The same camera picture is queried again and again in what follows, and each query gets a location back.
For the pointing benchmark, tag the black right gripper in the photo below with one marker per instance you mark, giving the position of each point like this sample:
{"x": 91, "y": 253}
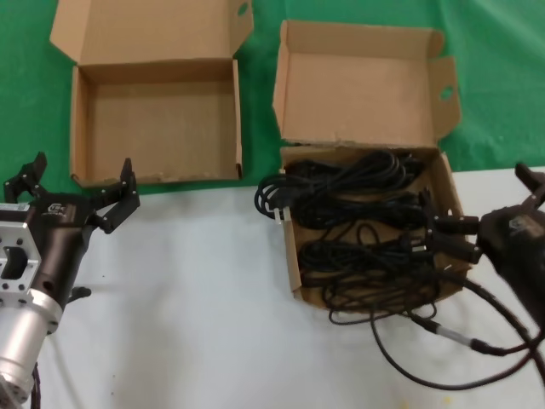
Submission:
{"x": 515, "y": 247}

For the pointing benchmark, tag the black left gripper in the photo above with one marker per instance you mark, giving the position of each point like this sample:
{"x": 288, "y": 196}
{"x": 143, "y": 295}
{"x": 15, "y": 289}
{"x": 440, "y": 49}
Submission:
{"x": 59, "y": 247}

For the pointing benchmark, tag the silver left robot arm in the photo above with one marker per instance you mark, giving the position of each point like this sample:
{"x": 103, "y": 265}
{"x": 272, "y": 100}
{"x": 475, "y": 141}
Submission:
{"x": 21, "y": 341}

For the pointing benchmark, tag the cardboard box with plain lid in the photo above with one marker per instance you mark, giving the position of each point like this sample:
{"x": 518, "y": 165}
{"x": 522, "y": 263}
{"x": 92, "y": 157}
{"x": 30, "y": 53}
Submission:
{"x": 162, "y": 115}

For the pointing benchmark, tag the cardboard box with torn lid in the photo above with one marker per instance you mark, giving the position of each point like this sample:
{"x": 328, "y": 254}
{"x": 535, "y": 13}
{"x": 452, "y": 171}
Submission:
{"x": 362, "y": 93}

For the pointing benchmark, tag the black left wrist connector stub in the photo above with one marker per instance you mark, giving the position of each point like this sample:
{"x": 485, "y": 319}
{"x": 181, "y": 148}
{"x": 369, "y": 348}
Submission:
{"x": 81, "y": 292}

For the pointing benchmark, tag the green cloth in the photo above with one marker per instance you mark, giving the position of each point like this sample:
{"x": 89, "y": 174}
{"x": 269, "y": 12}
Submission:
{"x": 25, "y": 85}

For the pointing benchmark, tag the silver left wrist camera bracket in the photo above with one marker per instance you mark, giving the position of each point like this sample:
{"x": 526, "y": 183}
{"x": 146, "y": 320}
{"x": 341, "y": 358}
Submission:
{"x": 17, "y": 238}

